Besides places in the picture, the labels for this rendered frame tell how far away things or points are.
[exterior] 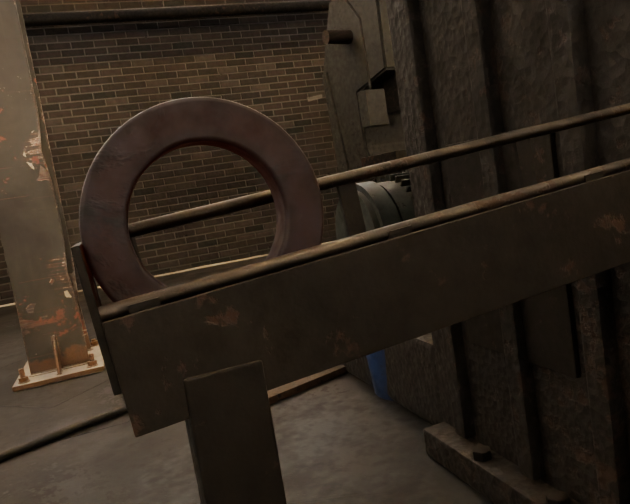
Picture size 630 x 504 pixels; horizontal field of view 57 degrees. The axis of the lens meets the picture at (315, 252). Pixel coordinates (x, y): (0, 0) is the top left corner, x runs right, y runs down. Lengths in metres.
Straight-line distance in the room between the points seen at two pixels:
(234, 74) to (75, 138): 1.85
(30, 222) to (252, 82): 4.34
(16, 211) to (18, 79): 0.60
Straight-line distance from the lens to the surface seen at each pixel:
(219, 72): 6.83
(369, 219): 1.80
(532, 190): 0.55
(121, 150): 0.45
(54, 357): 3.04
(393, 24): 1.41
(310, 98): 7.05
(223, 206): 0.51
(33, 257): 2.98
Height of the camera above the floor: 0.69
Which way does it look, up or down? 6 degrees down
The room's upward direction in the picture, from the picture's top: 9 degrees counter-clockwise
